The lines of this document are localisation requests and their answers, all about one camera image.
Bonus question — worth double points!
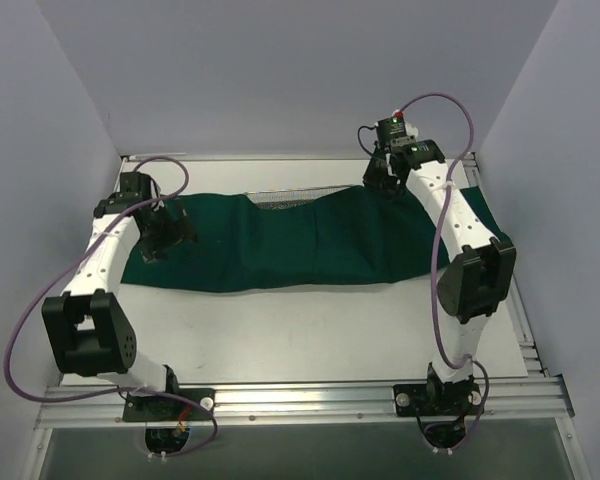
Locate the green surgical cloth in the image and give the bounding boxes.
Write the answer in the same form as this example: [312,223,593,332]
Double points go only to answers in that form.
[122,186,435,293]

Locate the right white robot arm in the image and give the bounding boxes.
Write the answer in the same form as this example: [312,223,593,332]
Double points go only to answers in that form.
[363,140,517,413]

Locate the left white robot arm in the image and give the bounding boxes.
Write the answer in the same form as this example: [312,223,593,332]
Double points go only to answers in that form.
[41,171,197,419]

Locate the metal mesh instrument tray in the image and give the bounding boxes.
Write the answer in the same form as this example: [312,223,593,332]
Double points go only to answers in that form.
[245,185,351,210]

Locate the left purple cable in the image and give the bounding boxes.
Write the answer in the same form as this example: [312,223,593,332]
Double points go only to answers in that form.
[4,157,221,457]

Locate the purple cable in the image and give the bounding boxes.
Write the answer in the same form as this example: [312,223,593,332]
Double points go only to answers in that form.
[398,93,487,446]
[4,157,221,457]

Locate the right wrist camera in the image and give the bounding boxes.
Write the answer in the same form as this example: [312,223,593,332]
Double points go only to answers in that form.
[375,113,418,148]

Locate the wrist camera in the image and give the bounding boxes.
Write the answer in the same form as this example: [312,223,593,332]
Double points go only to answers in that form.
[375,113,418,148]
[118,171,152,201]

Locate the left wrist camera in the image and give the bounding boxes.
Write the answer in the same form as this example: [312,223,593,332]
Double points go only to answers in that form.
[118,171,152,201]

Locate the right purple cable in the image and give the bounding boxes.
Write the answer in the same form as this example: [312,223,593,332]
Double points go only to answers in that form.
[398,93,487,446]

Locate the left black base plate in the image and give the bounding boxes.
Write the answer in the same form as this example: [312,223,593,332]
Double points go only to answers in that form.
[122,387,216,423]

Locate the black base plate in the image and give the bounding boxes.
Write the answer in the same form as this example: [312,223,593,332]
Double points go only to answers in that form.
[122,387,216,423]
[392,379,482,417]

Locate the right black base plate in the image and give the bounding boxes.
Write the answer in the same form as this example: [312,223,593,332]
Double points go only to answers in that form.
[392,379,482,417]

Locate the aluminium right side rail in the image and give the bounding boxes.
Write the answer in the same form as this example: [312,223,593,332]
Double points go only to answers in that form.
[462,152,549,377]

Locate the aluminium rail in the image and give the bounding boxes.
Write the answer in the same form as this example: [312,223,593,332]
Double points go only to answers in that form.
[36,376,574,428]
[462,152,549,377]

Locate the aluminium front rail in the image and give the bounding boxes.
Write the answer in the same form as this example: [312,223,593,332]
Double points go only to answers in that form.
[36,376,574,428]

